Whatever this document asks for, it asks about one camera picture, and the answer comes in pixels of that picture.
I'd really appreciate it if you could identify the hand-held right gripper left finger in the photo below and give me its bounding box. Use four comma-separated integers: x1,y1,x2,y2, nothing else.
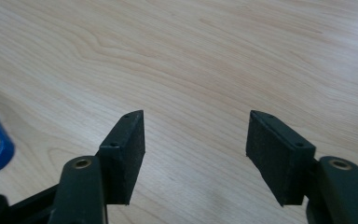
97,109,146,206

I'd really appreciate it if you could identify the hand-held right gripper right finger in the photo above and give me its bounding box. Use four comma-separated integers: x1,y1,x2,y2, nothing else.
245,109,317,207

